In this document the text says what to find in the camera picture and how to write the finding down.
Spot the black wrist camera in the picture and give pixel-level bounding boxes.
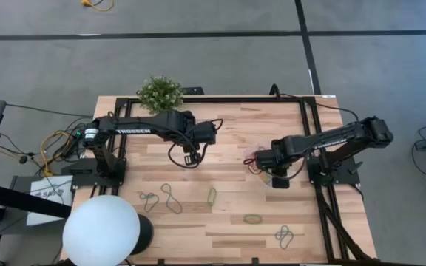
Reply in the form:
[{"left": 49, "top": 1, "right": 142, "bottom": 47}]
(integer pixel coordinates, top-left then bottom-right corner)
[
  {"left": 271, "top": 177, "right": 290, "bottom": 190},
  {"left": 183, "top": 153, "right": 201, "bottom": 166}
]

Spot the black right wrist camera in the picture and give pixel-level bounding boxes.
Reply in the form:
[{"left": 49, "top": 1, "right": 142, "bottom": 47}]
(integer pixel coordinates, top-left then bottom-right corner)
[{"left": 271, "top": 177, "right": 290, "bottom": 190}]

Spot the yellow floor cable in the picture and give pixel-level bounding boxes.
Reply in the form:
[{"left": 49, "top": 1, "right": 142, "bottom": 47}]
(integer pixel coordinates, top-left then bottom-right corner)
[{"left": 81, "top": 0, "right": 115, "bottom": 12}]

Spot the green potted plant black pot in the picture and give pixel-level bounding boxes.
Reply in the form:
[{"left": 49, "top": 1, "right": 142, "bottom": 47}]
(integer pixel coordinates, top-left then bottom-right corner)
[{"left": 135, "top": 75, "right": 185, "bottom": 115}]

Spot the long black power cable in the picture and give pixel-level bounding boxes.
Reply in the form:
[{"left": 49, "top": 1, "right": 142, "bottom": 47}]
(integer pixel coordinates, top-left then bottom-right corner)
[{"left": 270, "top": 83, "right": 360, "bottom": 123}]

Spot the red rubber band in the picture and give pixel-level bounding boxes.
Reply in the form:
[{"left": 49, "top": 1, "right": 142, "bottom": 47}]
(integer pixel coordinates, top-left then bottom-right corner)
[
  {"left": 243, "top": 157, "right": 264, "bottom": 175},
  {"left": 246, "top": 162, "right": 264, "bottom": 175}
]

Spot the white globe lamp black base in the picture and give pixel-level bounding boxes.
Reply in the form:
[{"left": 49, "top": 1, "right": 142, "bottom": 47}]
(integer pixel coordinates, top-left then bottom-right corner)
[{"left": 62, "top": 194, "right": 155, "bottom": 266}]

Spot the yellow cable bundle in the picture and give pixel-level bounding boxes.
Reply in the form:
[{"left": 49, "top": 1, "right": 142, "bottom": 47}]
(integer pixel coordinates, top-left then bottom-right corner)
[{"left": 39, "top": 129, "right": 70, "bottom": 177}]

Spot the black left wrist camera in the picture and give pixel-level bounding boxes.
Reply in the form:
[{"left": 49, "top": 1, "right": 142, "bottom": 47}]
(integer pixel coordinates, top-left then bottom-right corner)
[{"left": 183, "top": 153, "right": 201, "bottom": 166}]

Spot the black aluminium table frame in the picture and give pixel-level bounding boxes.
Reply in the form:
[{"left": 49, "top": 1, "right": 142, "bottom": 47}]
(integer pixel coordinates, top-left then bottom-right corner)
[{"left": 111, "top": 95, "right": 376, "bottom": 266}]

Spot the black left wrist camera cable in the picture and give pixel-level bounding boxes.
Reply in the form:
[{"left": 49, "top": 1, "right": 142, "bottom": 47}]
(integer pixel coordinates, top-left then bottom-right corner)
[{"left": 167, "top": 117, "right": 224, "bottom": 170}]

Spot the black support beam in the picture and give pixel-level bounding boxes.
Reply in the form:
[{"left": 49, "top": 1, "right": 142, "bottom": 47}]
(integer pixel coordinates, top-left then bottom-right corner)
[{"left": 0, "top": 180, "right": 72, "bottom": 219}]

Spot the white printed paper sheet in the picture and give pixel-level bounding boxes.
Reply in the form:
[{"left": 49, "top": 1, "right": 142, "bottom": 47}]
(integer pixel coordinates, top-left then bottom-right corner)
[{"left": 26, "top": 175, "right": 74, "bottom": 227}]

